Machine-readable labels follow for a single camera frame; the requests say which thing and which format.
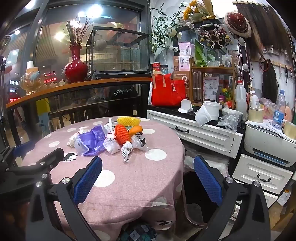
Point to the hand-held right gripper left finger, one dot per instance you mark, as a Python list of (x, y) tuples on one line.
[(89, 178)]

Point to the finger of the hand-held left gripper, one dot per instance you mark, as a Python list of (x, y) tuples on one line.
[(52, 157), (23, 148)]

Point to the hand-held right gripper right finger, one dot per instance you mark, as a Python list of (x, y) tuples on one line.
[(207, 178)]

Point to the dark brown trash bin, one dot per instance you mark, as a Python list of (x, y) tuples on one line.
[(196, 187)]

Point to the white tissue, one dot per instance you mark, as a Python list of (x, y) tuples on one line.
[(84, 129), (72, 140)]

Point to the purple plastic bag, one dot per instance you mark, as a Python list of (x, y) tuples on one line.
[(90, 141)]

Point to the white printed wrapper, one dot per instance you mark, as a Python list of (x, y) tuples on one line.
[(138, 141), (108, 126), (126, 151), (111, 144)]

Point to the orange foam fruit net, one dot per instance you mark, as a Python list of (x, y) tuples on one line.
[(121, 135)]

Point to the large orange peel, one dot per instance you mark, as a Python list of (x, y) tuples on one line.
[(137, 129)]

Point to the white fabric bundle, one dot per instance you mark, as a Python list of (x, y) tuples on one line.
[(205, 160)]

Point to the pink polka dot tablecloth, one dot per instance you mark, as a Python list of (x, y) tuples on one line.
[(129, 183)]

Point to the long white drawer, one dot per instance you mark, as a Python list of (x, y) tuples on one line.
[(203, 136)]

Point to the short white drawer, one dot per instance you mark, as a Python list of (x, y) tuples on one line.
[(259, 171)]

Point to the clear plastic bag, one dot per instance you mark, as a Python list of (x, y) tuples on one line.
[(227, 121)]

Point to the golden lotus ornament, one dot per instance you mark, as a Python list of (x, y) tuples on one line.
[(31, 83)]

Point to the white printer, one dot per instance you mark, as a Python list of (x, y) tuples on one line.
[(266, 143)]

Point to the white plastic tub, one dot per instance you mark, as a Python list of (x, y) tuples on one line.
[(212, 107)]

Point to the green checkered cushion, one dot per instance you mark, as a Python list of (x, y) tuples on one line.
[(136, 233)]

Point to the red neon sign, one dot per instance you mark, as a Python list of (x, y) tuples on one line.
[(49, 77)]

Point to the stack of papers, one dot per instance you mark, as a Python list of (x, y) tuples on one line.
[(266, 125)]

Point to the white bag with yellow sticker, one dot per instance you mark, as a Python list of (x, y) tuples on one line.
[(285, 197)]

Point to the beige tape roll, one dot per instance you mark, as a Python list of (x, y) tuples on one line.
[(256, 114), (290, 129)]

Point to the cardboard box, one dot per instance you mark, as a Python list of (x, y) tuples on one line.
[(282, 215)]

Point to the wooden railing ledge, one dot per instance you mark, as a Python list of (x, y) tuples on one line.
[(92, 83)]

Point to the yellow green bottle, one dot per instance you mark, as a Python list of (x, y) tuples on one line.
[(225, 92)]

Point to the white plastic jug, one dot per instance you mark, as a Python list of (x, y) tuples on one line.
[(240, 97)]

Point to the white label pouch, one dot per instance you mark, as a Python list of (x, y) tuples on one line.
[(211, 88)]

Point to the red ceramic vase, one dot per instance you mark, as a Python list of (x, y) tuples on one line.
[(76, 69)]

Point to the small white bottle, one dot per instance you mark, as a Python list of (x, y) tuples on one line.
[(254, 99)]

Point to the black chair back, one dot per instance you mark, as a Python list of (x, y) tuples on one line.
[(122, 92)]

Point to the pink clear plastic bags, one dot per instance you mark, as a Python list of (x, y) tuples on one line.
[(268, 106)]

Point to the red tote bag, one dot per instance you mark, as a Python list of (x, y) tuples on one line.
[(166, 92)]

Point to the clear water bottle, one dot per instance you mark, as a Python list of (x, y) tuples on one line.
[(278, 111)]

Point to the orange brown box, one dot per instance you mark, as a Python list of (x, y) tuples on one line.
[(186, 80)]

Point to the peach round sponge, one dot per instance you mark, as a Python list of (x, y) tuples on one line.
[(288, 113)]

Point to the wooden shelf rack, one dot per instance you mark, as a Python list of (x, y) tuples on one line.
[(196, 69)]

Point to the glass bowl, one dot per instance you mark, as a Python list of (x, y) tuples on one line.
[(212, 63)]

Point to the large pink box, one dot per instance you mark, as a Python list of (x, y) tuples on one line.
[(182, 63)]

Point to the black hanging wig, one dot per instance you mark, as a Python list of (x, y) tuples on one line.
[(269, 78)]

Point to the printed plastic cup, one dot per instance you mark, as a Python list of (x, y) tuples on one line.
[(226, 60)]

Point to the red lid jar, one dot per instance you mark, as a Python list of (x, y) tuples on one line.
[(156, 67)]

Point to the green leaf plant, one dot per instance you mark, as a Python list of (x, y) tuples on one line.
[(200, 55)]

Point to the black framed glass case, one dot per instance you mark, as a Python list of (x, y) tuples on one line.
[(120, 53)]

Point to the dried flower branches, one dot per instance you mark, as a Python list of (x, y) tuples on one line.
[(74, 34)]

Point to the small pink box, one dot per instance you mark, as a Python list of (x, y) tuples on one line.
[(185, 48)]

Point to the hanging scissors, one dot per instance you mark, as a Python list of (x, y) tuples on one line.
[(286, 73)]

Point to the ornate opera headdress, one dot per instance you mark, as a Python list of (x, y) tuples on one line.
[(212, 34)]

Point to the vanity mirror with bulbs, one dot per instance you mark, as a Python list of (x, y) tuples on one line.
[(186, 36)]

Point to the green bamboo plant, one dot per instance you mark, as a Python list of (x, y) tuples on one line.
[(161, 30)]

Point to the red round hat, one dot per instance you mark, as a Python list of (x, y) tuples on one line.
[(238, 23)]

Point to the row of hanging wigs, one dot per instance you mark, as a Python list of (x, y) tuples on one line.
[(263, 27)]

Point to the sunflower bouquet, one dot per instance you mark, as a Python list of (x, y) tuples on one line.
[(192, 9)]

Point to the wooden hook rail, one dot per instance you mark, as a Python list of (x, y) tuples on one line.
[(277, 63)]

